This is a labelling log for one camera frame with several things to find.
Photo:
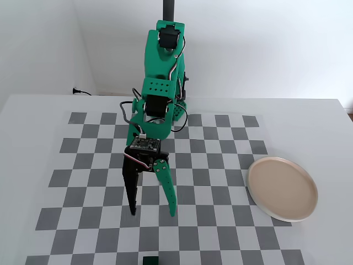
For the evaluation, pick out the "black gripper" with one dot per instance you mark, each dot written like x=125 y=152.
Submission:
x=137 y=161

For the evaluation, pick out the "green dice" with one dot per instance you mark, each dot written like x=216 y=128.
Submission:
x=150 y=260

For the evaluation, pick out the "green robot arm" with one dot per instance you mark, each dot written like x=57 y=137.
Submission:
x=154 y=60

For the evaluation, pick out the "beige round plate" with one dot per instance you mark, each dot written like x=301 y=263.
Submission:
x=282 y=189

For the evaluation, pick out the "grey white checkerboard mat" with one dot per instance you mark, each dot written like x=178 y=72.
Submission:
x=193 y=193

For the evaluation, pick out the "black table clamp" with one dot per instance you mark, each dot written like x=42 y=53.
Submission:
x=187 y=78

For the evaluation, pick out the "black vertical pole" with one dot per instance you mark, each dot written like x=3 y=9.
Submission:
x=169 y=11

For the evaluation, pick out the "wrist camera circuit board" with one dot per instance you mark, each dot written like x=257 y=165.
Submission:
x=144 y=144

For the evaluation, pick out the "black wall plug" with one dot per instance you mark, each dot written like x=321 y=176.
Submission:
x=75 y=90

